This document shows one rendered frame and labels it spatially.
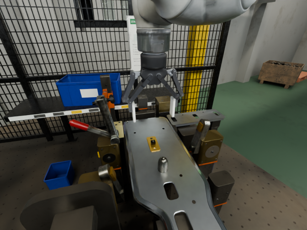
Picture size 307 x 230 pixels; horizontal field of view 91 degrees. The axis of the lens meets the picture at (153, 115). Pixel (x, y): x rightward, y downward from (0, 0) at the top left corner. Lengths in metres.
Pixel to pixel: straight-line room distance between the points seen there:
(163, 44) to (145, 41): 0.05
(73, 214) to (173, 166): 0.35
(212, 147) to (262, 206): 0.42
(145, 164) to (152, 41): 0.37
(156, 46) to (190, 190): 0.40
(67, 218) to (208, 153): 0.50
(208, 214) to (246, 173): 0.60
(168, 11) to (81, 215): 0.31
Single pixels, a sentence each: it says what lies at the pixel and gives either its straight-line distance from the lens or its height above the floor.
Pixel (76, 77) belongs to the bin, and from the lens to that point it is 1.03.
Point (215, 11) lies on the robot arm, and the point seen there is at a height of 1.41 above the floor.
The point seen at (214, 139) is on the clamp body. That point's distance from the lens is 0.60.
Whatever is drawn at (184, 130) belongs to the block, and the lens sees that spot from 0.73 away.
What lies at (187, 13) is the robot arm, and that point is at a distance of 0.28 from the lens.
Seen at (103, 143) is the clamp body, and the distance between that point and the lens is 0.55.
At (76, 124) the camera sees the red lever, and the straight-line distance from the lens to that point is 0.52.
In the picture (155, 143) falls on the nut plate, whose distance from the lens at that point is 0.60.
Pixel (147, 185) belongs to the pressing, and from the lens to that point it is 0.48.
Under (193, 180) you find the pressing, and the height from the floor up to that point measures 1.00.
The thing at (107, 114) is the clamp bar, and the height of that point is 1.16.
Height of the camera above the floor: 1.39
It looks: 30 degrees down
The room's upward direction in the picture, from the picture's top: straight up
